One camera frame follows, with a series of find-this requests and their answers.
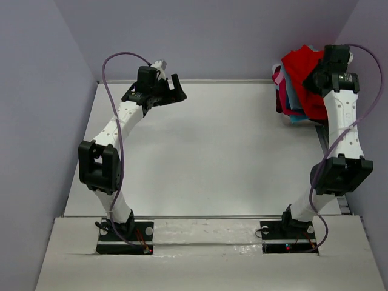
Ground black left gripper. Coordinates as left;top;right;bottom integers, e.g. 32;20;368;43
150;74;187;107

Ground red t shirt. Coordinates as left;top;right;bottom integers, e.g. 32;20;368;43
281;45;327;121

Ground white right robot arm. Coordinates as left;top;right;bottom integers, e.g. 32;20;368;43
279;45;373;238

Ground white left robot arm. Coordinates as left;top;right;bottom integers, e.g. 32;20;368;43
78;59;187;239

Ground pink t shirt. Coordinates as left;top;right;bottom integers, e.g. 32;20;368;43
272;64;287;113

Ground bright blue t shirt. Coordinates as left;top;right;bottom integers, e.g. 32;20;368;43
286;82;309;123

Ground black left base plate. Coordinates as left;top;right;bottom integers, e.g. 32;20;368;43
95;218;154;255

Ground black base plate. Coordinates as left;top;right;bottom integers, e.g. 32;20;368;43
95;218;154;255
255;220;318;255

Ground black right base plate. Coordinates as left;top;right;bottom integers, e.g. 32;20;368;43
255;220;318;255

